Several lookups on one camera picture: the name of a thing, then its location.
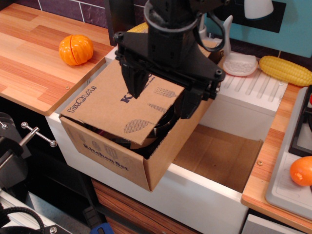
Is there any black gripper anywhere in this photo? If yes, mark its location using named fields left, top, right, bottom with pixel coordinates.
left=114, top=26, right=225, bottom=119

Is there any brown cardboard kitchen set box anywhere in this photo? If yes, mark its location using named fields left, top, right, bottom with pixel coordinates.
left=59, top=60, right=213, bottom=191

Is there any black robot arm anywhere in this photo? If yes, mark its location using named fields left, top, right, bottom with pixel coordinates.
left=114, top=0, right=228, bottom=119

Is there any yellow toy corn behind gripper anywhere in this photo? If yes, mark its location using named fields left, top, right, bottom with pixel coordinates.
left=127, top=22, right=148, bottom=33

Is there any white toy rice scoop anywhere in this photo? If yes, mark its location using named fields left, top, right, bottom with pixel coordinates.
left=223, top=15, right=258, bottom=77

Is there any orange toy pumpkin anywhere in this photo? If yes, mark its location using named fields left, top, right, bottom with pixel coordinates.
left=58, top=35, right=94, bottom=66

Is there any white toy sink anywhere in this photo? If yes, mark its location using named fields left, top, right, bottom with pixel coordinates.
left=45, top=45, right=289, bottom=234

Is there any yellow toy corn right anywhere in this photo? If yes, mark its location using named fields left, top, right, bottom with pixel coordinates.
left=259, top=56, right=312, bottom=87

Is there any grey toy stove top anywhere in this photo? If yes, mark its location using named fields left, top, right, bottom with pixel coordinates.
left=265, top=87, right=312, bottom=220

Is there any orange toy fruit right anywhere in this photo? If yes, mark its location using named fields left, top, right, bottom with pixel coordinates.
left=290, top=156, right=312, bottom=186

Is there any black metal clamp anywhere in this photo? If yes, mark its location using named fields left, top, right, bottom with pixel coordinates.
left=0, top=112, right=58, bottom=201

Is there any black cable loop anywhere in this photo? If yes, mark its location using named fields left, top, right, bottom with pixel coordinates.
left=194, top=11, right=227, bottom=53

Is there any black corrugated cable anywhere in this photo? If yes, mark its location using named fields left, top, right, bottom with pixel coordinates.
left=0, top=206, right=46, bottom=234

